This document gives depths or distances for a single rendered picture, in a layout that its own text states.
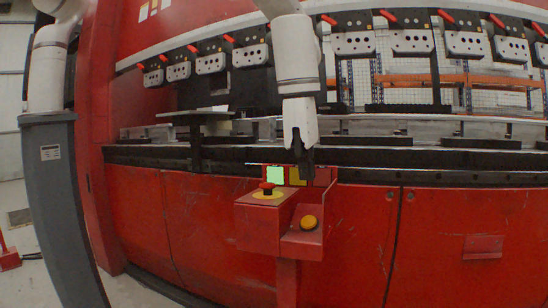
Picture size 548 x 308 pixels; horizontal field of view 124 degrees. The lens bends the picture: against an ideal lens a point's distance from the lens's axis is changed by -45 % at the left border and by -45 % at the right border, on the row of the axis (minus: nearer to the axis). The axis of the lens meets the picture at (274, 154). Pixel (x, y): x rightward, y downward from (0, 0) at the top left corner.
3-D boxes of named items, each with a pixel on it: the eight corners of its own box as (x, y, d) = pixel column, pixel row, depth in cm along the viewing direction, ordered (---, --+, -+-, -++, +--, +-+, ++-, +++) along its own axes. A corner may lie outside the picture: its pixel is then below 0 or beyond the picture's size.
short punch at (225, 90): (209, 95, 111) (208, 74, 110) (211, 96, 113) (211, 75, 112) (227, 93, 106) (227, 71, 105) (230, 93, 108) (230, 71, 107)
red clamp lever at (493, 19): (491, 12, 52) (512, 32, 49) (487, 16, 55) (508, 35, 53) (489, 15, 52) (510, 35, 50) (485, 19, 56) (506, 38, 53)
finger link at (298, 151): (295, 113, 50) (303, 129, 55) (290, 148, 47) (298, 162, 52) (301, 113, 50) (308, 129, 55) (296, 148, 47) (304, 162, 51)
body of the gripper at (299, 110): (288, 91, 57) (294, 141, 60) (272, 93, 48) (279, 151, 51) (322, 88, 55) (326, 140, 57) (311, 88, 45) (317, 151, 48)
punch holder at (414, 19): (391, 52, 74) (385, 7, 72) (391, 58, 81) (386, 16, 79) (435, 52, 67) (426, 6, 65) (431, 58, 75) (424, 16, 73)
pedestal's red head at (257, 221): (236, 249, 58) (231, 173, 56) (265, 226, 73) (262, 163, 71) (322, 263, 50) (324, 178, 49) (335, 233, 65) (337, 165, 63)
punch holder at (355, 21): (332, 55, 82) (328, 11, 81) (337, 60, 90) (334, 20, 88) (376, 52, 76) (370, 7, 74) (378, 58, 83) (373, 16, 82)
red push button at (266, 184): (256, 198, 60) (255, 183, 60) (263, 194, 64) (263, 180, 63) (272, 200, 59) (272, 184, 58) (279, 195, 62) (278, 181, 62)
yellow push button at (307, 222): (299, 232, 59) (298, 227, 57) (303, 219, 61) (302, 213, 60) (315, 233, 57) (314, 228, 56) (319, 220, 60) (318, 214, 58)
